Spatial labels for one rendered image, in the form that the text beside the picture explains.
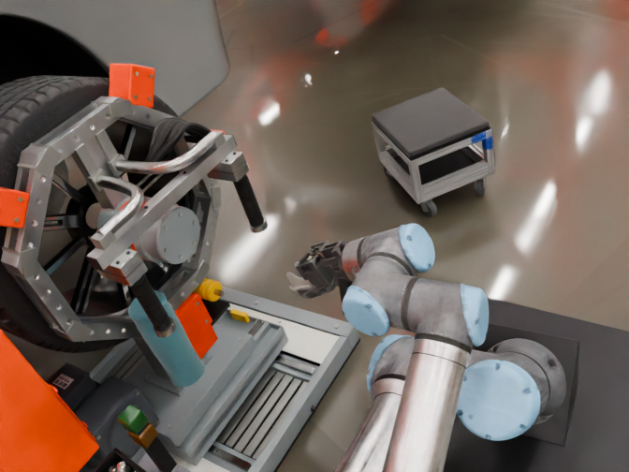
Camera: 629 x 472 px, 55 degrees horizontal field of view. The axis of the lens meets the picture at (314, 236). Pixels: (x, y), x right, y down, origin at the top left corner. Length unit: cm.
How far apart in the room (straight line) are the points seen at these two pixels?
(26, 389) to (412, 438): 76
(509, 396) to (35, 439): 93
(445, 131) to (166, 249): 141
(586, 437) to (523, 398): 33
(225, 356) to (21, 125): 94
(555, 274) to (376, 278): 132
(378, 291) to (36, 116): 80
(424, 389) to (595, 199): 176
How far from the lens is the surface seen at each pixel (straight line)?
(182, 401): 189
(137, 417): 132
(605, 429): 153
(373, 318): 101
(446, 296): 97
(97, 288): 175
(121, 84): 145
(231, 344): 197
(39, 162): 130
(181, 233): 136
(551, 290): 221
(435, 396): 94
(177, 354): 147
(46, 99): 141
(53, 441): 142
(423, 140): 241
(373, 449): 117
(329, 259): 120
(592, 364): 163
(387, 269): 104
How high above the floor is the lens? 158
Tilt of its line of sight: 37 degrees down
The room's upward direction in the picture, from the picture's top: 18 degrees counter-clockwise
